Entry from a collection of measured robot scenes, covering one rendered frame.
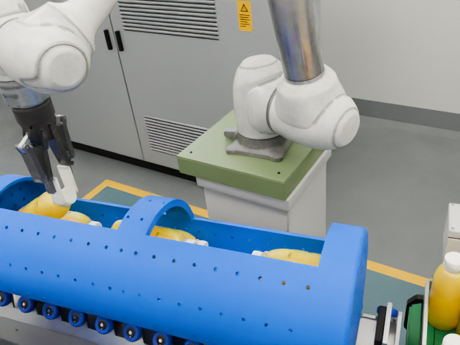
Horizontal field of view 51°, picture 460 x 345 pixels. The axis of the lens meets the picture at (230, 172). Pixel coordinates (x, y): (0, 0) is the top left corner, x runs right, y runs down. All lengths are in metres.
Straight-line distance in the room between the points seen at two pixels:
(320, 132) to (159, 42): 1.74
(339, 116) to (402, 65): 2.44
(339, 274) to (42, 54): 0.58
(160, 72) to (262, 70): 1.61
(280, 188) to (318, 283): 0.53
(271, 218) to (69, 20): 0.88
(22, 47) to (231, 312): 0.55
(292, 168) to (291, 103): 0.24
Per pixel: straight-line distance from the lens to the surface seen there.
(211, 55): 2.63
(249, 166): 1.40
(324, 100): 1.20
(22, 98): 0.98
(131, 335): 1.16
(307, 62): 1.17
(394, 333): 1.16
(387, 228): 2.83
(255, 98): 1.34
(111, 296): 1.02
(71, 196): 1.12
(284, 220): 1.44
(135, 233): 0.98
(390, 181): 3.18
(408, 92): 3.70
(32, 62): 0.77
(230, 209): 1.53
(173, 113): 2.98
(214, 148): 1.51
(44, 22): 0.81
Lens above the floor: 1.84
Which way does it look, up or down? 34 degrees down
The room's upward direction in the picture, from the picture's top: 7 degrees counter-clockwise
